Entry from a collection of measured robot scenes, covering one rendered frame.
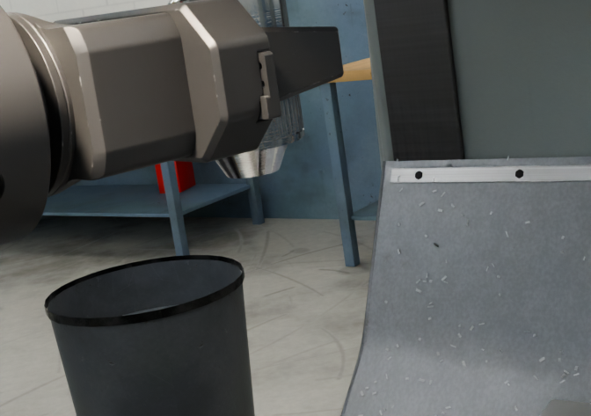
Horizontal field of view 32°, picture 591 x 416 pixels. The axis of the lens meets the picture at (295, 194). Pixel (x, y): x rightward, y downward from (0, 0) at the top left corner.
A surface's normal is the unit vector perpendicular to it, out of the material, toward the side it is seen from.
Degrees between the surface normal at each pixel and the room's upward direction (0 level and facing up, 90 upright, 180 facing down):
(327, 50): 90
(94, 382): 94
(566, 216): 63
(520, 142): 90
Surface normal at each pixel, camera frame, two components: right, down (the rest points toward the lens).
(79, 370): -0.64, 0.30
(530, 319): -0.58, -0.22
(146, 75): 0.66, 0.06
